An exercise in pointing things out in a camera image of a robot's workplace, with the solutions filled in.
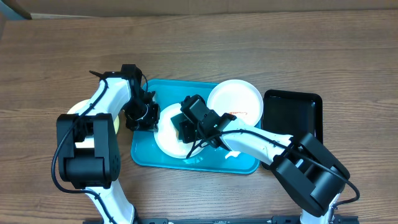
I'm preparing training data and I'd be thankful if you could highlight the green yellow scrub sponge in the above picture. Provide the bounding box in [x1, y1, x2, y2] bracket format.
[171, 113, 188, 142]

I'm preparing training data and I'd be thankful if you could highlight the white plate with ketchup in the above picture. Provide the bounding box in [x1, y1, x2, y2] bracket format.
[154, 103, 193, 159]

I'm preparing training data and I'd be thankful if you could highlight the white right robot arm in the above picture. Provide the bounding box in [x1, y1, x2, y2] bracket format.
[180, 95, 350, 223]

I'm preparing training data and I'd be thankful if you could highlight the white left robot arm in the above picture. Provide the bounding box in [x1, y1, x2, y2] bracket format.
[51, 64, 160, 223]

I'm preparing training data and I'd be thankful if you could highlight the teal plastic tray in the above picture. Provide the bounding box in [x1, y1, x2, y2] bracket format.
[131, 79, 260, 174]

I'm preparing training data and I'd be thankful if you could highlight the white plate on tray right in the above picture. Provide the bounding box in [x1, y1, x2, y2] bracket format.
[206, 80, 264, 126]

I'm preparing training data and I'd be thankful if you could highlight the black plastic water tray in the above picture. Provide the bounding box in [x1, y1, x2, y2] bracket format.
[260, 89, 324, 170]

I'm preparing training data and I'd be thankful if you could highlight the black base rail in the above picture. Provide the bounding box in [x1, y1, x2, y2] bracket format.
[82, 215, 359, 224]

